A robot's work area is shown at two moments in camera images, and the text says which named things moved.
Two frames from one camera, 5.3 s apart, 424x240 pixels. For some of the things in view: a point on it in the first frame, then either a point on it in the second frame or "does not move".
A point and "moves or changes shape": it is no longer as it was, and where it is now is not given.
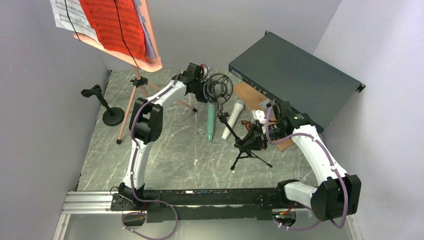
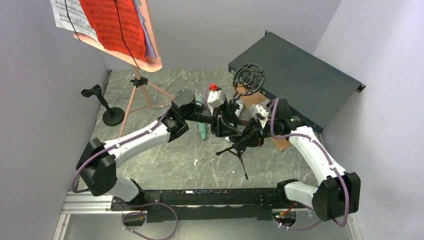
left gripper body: x=199 y=92 → x=216 y=119
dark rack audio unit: x=283 y=72 does not move
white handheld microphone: x=238 y=107 does not move
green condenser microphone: x=210 y=111 moves or changes shape
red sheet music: x=118 y=26 does not move
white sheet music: x=69 y=15 does not move
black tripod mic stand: x=218 y=86 → x=247 y=78
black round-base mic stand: x=113 y=116 does not move
